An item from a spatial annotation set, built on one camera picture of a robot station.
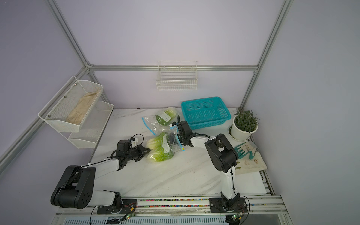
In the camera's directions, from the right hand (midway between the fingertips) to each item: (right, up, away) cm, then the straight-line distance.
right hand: (165, 141), depth 93 cm
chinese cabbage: (-3, -7, -10) cm, 12 cm away
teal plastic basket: (+31, +21, +26) cm, 45 cm away
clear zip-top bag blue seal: (+7, -3, -3) cm, 8 cm away
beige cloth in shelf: (-46, +17, -17) cm, 52 cm away
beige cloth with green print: (+56, -12, -3) cm, 57 cm away
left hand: (-10, -6, -2) cm, 12 cm away
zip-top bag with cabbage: (-5, +13, +9) cm, 17 cm away
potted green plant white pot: (+52, +12, -3) cm, 54 cm away
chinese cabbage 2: (-2, +1, -7) cm, 7 cm away
